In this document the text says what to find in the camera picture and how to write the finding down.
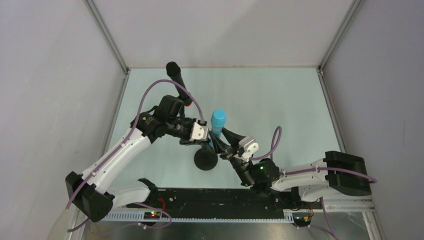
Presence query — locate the black microphone stand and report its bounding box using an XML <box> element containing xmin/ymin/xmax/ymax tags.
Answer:
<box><xmin>193</xmin><ymin>142</ymin><xmax>218</xmax><ymax>171</ymax></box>

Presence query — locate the blue microphone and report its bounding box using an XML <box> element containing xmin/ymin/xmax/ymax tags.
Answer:
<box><xmin>210</xmin><ymin>108</ymin><xmax>227</xmax><ymax>139</ymax></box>

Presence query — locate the black microphone orange tip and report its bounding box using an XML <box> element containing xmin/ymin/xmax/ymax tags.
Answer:
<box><xmin>165</xmin><ymin>61</ymin><xmax>193</xmax><ymax>107</ymax></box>

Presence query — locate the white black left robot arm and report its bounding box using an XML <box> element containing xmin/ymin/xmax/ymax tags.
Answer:
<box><xmin>65</xmin><ymin>95</ymin><xmax>208</xmax><ymax>223</ymax></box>

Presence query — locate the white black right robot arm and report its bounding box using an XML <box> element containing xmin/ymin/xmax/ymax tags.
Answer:
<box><xmin>208</xmin><ymin>126</ymin><xmax>377</xmax><ymax>203</ymax></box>

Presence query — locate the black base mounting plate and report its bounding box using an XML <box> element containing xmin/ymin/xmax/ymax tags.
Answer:
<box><xmin>143</xmin><ymin>188</ymin><xmax>322</xmax><ymax>219</ymax></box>

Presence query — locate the right controller board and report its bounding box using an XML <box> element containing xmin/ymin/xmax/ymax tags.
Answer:
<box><xmin>293</xmin><ymin>216</ymin><xmax>313</xmax><ymax>228</ymax></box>

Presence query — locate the controller board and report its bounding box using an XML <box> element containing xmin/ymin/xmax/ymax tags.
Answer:
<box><xmin>143</xmin><ymin>210</ymin><xmax>162</xmax><ymax>221</ymax></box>
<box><xmin>293</xmin><ymin>216</ymin><xmax>313</xmax><ymax>228</ymax></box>

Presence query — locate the left controller board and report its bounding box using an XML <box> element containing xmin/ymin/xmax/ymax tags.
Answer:
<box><xmin>143</xmin><ymin>210</ymin><xmax>162</xmax><ymax>221</ymax></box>

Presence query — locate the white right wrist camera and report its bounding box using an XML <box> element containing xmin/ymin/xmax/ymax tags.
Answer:
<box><xmin>237</xmin><ymin>136</ymin><xmax>259</xmax><ymax>162</ymax></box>

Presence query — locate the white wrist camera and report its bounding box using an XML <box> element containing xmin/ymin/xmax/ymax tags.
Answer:
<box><xmin>189</xmin><ymin>120</ymin><xmax>209</xmax><ymax>141</ymax></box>
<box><xmin>237</xmin><ymin>136</ymin><xmax>259</xmax><ymax>162</ymax></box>

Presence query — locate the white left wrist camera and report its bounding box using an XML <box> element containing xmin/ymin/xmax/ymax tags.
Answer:
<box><xmin>189</xmin><ymin>120</ymin><xmax>209</xmax><ymax>141</ymax></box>

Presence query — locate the white slotted cable duct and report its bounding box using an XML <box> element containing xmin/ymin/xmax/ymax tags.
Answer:
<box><xmin>101</xmin><ymin>210</ymin><xmax>294</xmax><ymax>223</ymax></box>

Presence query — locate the aluminium frame rail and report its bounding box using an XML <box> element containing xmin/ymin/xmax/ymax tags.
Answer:
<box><xmin>76</xmin><ymin>188</ymin><xmax>377</xmax><ymax>213</ymax></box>

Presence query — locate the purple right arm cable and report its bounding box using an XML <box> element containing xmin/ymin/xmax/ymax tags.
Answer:
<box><xmin>250</xmin><ymin>125</ymin><xmax>379</xmax><ymax>240</ymax></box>

